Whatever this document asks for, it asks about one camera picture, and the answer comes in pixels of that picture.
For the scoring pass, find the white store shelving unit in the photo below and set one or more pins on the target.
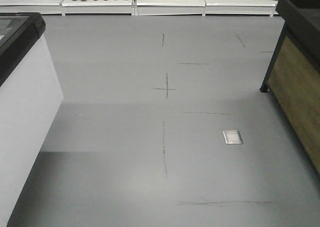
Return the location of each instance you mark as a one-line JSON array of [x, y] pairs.
[[142, 7]]

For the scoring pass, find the metal floor outlet plate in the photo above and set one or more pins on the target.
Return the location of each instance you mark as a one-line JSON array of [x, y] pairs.
[[232, 137]]

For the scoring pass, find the white chest freezer black lid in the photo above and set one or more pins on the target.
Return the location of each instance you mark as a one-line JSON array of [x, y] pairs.
[[30, 96]]

